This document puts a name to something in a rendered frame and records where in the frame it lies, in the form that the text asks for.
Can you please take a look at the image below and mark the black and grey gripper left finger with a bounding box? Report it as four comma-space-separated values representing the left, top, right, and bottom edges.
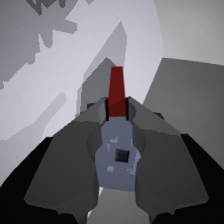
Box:
0, 97, 109, 224

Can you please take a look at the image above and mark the red rectangular peg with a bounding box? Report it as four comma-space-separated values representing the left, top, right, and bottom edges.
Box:
108, 66, 126, 117

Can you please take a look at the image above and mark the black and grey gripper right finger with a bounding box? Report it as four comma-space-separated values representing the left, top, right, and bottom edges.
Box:
126, 96, 224, 224

